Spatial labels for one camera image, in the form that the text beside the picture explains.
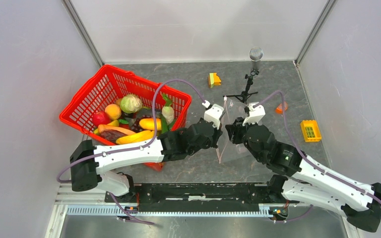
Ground clear zip top bag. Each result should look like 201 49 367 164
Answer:
215 95 273 165

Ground green toy cabbage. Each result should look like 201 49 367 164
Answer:
120 94 143 114

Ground yellow toy banana bunch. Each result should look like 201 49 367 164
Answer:
115 130 154 145

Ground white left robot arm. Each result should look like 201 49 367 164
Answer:
69 119 222 202

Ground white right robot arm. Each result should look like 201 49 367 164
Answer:
225 118 381 233

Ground orange toy slice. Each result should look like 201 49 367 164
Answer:
275 102 288 114

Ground green toy cucumber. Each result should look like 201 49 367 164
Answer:
160 115 169 134

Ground white radish with leaves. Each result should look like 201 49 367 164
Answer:
162 93 175 124

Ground black mini tripod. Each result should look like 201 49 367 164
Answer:
224 69 259 104

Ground orange yellow toy mango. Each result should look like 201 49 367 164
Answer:
139 118 162 131

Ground yellow toy crate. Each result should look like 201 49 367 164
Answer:
300 120 322 142

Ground yellow green toy block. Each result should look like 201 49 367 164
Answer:
208 72 221 88

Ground purple toy grapes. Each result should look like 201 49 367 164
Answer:
131 119 154 133

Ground grey microphone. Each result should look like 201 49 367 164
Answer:
249 47 263 71

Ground orange toy fruit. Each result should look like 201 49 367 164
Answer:
115 98 122 106

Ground brown toy meat slice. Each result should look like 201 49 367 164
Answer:
98 124 135 143

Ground peach toy fruit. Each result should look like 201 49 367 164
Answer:
104 104 122 120

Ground red toy apple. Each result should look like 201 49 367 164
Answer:
91 111 112 126

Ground red plastic shopping basket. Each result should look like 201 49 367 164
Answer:
59 64 192 172

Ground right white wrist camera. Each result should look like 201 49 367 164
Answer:
243 102 265 126

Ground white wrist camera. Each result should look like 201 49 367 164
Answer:
243 102 265 126
202 100 225 130

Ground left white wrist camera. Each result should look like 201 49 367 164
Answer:
202 100 225 130

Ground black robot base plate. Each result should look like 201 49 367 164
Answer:
117 182 287 212

